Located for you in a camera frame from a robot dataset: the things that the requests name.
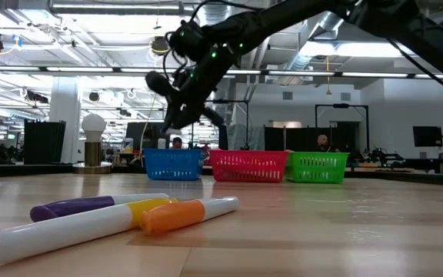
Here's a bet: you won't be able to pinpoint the light bulb lamp brass base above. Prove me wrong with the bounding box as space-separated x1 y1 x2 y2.
71 113 114 175

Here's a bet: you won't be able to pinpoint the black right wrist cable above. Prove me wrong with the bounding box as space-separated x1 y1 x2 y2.
385 37 443 103

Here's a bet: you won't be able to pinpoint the white marker orange cap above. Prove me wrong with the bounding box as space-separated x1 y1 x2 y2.
140 196 241 237

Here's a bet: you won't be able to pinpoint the black computer monitor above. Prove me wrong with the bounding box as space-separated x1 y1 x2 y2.
125 122 173 151

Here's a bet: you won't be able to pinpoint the long ceiling light bar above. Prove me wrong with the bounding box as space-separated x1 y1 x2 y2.
0 65 443 80

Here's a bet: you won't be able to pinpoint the red plastic basket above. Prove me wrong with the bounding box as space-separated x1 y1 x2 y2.
209 149 290 184

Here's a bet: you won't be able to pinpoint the black partition panel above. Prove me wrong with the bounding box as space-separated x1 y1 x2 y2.
23 119 67 165

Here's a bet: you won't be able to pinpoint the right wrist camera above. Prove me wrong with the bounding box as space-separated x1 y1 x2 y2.
169 18 211 62

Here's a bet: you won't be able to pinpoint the white marker yellow cap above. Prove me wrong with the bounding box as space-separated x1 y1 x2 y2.
0 197 179 265

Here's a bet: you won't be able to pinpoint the black background robot arms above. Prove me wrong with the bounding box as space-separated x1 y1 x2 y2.
354 147 406 169

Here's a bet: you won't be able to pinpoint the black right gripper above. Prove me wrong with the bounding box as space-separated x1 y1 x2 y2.
162 42 241 134

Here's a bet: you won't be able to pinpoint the green plastic basket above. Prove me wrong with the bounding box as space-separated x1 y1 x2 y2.
285 152 350 184

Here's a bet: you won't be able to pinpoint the blue plastic basket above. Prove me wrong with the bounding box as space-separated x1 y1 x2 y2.
142 148 204 182

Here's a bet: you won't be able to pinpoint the black monitor on arm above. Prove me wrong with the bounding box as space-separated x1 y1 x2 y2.
412 125 443 149

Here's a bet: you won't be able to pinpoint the black camera frame stand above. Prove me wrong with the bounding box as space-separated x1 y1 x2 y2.
314 102 370 155
191 98 250 152

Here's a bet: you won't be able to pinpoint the person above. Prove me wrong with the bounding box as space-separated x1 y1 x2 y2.
315 133 340 153
169 135 186 150

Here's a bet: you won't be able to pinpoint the white marker purple cap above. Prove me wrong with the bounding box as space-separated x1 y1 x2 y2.
29 192 169 223

